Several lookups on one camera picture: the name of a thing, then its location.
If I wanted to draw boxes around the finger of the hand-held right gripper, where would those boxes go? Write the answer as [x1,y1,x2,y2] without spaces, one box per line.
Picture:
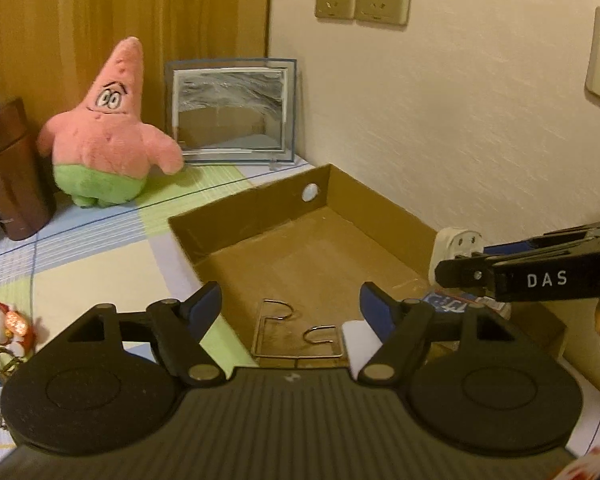
[434,254,501,295]
[482,218,600,260]

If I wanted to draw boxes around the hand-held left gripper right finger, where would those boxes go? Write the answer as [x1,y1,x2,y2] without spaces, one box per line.
[355,282,523,386]

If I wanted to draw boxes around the blue and clear card pack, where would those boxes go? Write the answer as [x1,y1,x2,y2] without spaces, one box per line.
[422,287,512,318]

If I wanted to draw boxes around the brown cardboard box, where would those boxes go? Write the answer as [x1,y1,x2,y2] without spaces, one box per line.
[167,162,568,376]

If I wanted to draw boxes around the wooden wall panel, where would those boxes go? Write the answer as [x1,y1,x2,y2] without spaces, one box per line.
[0,0,273,126]

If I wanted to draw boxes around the brown metal canister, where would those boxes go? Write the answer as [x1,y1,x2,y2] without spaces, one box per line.
[0,97,57,241]

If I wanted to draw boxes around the checked tablecloth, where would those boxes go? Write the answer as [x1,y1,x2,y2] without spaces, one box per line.
[0,152,600,456]

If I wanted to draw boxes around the framed sand picture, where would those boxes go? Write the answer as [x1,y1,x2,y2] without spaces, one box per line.
[164,56,298,166]

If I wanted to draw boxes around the metal wire hook rack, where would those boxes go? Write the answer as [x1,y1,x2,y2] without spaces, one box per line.
[251,299,348,358]

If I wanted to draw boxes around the red and white cloth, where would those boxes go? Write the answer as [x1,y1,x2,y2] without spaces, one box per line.
[562,442,600,480]

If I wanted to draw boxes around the white plug adapter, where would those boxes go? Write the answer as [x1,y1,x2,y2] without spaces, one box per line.
[430,226,486,286]

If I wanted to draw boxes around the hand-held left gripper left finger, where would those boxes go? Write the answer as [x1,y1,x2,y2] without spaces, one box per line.
[67,281,241,388]

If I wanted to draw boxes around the pink starfish plush toy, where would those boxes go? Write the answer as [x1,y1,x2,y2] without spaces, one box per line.
[36,36,185,208]

